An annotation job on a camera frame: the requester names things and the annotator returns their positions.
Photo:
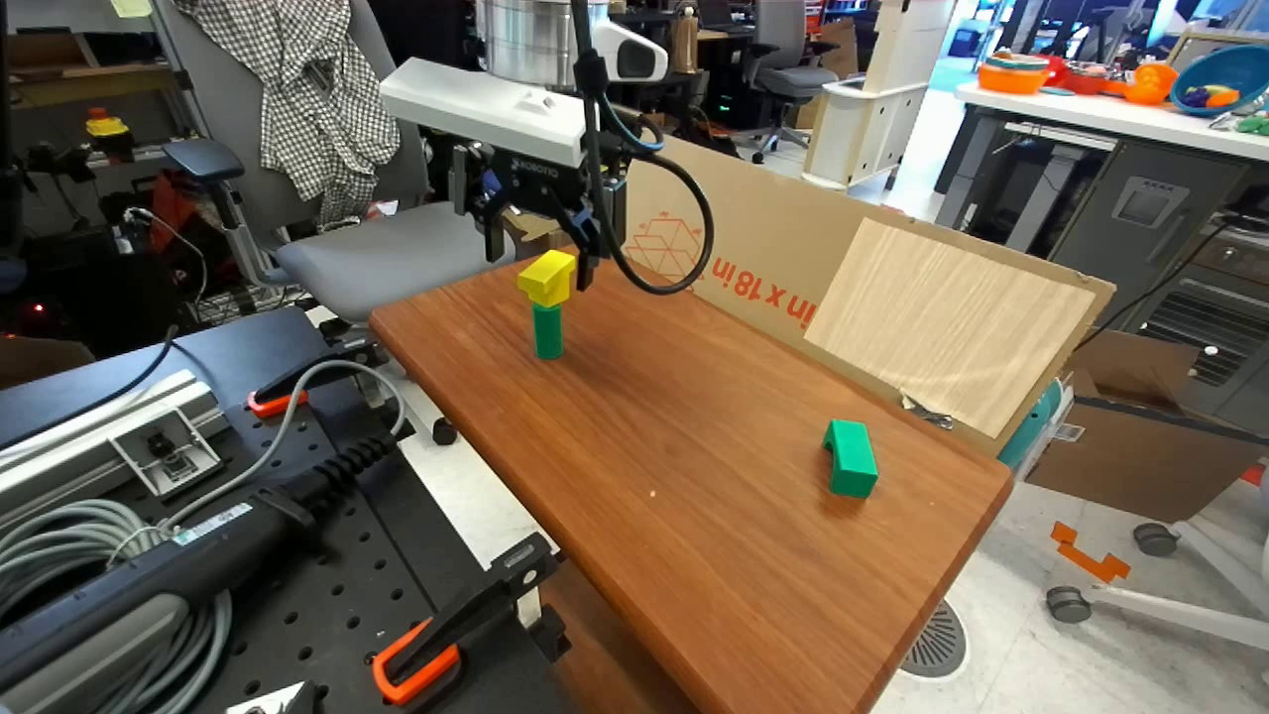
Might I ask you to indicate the white chair base with castors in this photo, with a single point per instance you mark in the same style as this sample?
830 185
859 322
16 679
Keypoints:
1162 579

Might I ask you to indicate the aluminium rail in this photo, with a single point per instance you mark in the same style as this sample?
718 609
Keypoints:
99 439

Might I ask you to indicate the large orange black clamp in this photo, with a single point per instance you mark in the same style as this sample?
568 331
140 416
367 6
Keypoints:
456 629

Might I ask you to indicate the blue bowl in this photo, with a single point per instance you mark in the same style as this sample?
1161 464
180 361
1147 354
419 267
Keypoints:
1224 79

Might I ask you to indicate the upright green block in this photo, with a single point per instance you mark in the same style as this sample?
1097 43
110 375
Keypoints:
549 331

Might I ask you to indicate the brown cardboard panel red print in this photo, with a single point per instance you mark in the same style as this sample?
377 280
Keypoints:
768 238

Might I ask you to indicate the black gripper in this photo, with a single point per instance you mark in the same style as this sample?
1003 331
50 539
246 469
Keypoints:
537 185

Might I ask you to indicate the patterned cloth garment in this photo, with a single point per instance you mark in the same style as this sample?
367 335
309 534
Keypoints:
309 91

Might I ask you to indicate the small orange clamp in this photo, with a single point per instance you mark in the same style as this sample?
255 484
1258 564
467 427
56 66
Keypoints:
278 398

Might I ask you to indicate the round floor drain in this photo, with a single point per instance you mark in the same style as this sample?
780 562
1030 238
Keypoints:
939 645

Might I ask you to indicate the grey office chair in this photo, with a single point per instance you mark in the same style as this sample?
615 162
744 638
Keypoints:
382 250

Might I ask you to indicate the brown cardboard box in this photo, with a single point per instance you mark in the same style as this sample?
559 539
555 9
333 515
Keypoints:
1143 421

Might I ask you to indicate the light wood panel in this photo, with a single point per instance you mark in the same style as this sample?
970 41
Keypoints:
946 318

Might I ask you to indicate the yellow block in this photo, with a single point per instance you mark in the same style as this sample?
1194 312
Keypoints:
546 280

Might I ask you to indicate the green arch block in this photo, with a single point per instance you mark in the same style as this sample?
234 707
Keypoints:
853 461

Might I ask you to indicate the orange bowl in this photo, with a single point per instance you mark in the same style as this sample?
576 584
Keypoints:
1013 75

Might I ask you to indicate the black perforated board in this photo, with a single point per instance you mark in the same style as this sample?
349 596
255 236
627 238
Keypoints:
357 596

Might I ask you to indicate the black swivel chair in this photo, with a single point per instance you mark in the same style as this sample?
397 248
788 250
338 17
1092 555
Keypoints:
792 79

